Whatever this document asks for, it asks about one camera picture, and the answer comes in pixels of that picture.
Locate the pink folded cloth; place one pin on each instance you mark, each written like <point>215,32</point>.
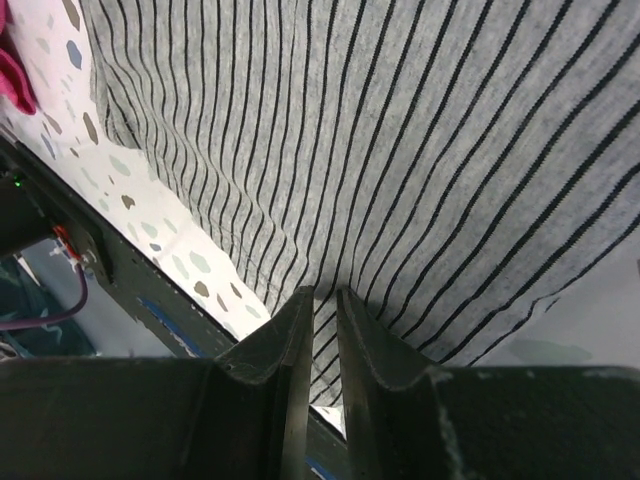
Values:
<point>15,84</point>

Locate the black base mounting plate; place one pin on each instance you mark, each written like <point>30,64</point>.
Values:
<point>36,204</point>

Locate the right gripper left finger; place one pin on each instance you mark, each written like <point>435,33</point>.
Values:
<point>241,415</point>

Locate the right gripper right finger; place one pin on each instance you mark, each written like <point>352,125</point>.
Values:
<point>409,418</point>

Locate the grey striped underwear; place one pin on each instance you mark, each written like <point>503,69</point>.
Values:
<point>458,165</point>

